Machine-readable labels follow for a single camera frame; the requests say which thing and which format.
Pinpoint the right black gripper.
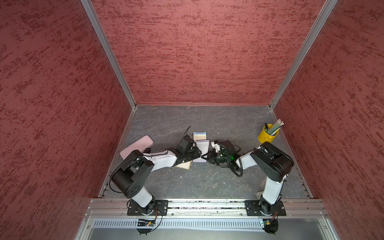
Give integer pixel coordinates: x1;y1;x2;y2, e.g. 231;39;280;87
201;148;231;166

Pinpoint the yellow memo pad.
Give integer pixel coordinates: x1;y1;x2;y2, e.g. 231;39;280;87
176;161;192;170

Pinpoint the purple memo pad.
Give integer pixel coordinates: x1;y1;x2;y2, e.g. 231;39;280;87
193;140;210;163

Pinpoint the blue memo pad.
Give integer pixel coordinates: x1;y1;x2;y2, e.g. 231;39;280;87
193;132;207;141

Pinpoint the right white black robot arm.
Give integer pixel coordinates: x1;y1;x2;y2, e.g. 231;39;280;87
202;141;294;216

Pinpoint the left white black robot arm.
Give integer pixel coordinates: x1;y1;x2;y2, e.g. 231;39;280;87
110;144;202;215

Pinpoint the yellow pen cup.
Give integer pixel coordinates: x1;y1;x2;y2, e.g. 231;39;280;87
258;125;279;143

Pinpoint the pink pencil case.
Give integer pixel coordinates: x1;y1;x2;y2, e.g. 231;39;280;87
120;136;154;160

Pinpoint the bundle of pencils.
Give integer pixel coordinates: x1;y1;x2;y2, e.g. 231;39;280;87
265;119;284;136

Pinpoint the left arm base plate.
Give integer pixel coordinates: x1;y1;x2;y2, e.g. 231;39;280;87
127;200;169;217

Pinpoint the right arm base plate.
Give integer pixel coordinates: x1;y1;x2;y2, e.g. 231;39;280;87
244;200;287;217

